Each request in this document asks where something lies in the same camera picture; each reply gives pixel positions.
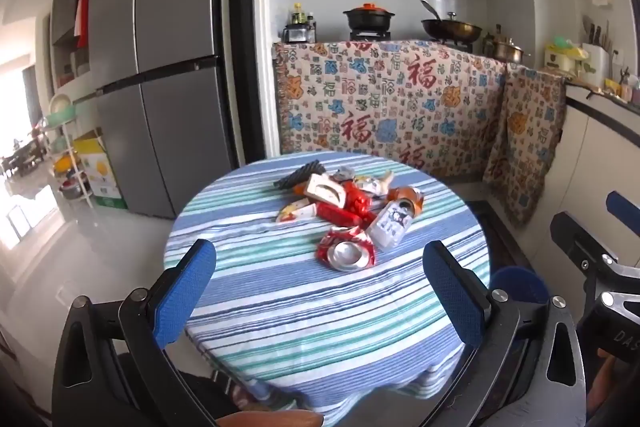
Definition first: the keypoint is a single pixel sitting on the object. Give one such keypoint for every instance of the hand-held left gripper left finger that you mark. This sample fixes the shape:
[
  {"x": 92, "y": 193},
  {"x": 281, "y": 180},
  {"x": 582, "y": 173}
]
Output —
[{"x": 184, "y": 294}]

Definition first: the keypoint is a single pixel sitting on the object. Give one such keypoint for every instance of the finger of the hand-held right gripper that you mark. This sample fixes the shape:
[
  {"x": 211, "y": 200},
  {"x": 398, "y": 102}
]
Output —
[
  {"x": 624, "y": 206},
  {"x": 575, "y": 234}
]

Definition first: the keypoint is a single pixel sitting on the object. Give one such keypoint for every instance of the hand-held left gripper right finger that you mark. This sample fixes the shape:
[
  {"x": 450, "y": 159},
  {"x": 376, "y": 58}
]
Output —
[{"x": 454, "y": 297}]

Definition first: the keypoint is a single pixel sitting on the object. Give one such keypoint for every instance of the blue mesh waste bin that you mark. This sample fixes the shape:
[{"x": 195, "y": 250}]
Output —
[{"x": 517, "y": 287}]

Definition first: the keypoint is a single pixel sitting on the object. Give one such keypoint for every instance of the white printed packet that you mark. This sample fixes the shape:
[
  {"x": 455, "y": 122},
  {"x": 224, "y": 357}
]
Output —
[{"x": 392, "y": 223}]

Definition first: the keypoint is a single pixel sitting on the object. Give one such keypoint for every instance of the orange drink can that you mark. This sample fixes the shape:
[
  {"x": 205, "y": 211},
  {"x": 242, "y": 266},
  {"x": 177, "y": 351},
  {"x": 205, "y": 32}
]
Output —
[{"x": 406, "y": 198}]

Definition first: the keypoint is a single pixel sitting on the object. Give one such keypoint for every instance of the crushed red can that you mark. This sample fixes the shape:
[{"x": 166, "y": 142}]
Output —
[{"x": 345, "y": 252}]

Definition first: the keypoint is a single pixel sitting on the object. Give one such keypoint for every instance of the tan paper scrap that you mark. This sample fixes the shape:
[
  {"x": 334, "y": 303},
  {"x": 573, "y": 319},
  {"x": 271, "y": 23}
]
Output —
[{"x": 386, "y": 179}]

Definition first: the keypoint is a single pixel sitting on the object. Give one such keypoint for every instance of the red plastic bag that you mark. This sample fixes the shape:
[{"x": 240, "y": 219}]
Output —
[{"x": 346, "y": 208}]

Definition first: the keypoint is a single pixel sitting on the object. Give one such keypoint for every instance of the grey wrapper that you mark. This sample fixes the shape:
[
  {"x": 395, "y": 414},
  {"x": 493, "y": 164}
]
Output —
[{"x": 345, "y": 175}]

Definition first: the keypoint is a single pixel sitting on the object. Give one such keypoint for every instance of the white and red carton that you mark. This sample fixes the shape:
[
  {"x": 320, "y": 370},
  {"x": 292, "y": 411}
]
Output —
[{"x": 325, "y": 193}]

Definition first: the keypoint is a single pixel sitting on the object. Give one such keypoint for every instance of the person's right hand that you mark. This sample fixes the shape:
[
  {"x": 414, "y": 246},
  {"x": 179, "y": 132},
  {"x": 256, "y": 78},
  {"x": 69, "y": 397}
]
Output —
[{"x": 606, "y": 379}]

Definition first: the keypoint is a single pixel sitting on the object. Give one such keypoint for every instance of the person's left hand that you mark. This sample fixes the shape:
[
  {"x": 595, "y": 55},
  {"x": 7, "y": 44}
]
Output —
[{"x": 272, "y": 419}]

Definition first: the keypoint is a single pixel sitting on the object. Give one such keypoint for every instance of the white kitchen cabinet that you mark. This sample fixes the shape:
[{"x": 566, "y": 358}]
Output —
[{"x": 607, "y": 157}]

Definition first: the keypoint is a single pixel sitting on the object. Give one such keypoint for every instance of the patterned floor mat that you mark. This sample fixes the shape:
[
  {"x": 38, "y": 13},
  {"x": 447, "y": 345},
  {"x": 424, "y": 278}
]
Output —
[{"x": 500, "y": 232}]

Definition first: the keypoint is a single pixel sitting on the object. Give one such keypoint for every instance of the striped tablecloth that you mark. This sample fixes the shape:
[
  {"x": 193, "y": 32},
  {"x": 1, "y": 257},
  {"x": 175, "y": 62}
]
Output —
[{"x": 280, "y": 297}]

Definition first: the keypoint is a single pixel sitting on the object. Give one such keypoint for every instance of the small printed blanket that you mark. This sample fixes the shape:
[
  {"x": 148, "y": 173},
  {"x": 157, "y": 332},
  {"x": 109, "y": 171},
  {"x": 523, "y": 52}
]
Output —
[{"x": 527, "y": 142}]

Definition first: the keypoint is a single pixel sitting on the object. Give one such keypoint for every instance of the yellow cardboard box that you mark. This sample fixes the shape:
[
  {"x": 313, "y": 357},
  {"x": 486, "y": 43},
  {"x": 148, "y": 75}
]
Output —
[{"x": 102, "y": 177}]

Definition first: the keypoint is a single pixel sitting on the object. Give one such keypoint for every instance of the white knife block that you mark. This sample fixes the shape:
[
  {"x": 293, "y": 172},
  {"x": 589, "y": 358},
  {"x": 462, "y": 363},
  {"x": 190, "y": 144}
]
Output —
[{"x": 595, "y": 62}]

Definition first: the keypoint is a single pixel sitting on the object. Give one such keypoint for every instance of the green and yellow container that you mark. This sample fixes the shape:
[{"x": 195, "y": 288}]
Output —
[{"x": 562, "y": 54}]

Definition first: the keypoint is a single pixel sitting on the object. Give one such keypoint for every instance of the steel pot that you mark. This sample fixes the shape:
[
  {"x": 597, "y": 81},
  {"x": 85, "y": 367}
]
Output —
[{"x": 509, "y": 49}]

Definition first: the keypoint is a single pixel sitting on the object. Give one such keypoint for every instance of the white storage rack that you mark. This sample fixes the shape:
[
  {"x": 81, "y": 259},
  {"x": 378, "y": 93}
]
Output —
[{"x": 62, "y": 142}]

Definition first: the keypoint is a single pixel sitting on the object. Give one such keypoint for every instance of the large printed blanket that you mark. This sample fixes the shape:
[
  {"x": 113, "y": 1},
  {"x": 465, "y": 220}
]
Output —
[{"x": 380, "y": 107}]

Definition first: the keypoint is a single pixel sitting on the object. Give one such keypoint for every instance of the grey refrigerator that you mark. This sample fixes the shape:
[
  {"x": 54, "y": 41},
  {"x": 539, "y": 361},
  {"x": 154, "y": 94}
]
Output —
[{"x": 160, "y": 57}]

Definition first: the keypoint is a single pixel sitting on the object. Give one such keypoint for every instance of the dark wok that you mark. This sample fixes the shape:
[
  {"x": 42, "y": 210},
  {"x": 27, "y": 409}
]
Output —
[{"x": 450, "y": 29}]

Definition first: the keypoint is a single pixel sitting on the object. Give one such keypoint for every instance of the gas stove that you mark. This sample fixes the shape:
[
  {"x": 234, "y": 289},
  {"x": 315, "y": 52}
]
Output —
[{"x": 367, "y": 33}]

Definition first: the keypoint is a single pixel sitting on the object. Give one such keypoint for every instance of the black kitchen appliance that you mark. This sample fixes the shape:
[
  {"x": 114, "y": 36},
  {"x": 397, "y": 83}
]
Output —
[{"x": 299, "y": 34}]

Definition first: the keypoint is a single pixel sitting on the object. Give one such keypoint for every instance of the black clay pot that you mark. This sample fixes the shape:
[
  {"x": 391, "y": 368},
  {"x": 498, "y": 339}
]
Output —
[{"x": 369, "y": 18}]

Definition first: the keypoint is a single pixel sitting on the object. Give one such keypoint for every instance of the red hanging cloth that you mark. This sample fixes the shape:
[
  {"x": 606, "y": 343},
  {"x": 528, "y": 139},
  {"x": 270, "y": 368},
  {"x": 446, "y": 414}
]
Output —
[{"x": 82, "y": 14}]

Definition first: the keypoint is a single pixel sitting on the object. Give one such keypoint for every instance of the yellow cap condiment bottle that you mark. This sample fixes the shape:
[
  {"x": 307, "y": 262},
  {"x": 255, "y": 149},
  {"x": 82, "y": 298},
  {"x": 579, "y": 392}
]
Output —
[{"x": 298, "y": 14}]

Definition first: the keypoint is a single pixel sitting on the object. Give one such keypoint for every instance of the grey wall shelf unit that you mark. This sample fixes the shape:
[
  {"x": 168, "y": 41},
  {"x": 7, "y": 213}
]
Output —
[{"x": 72, "y": 7}]

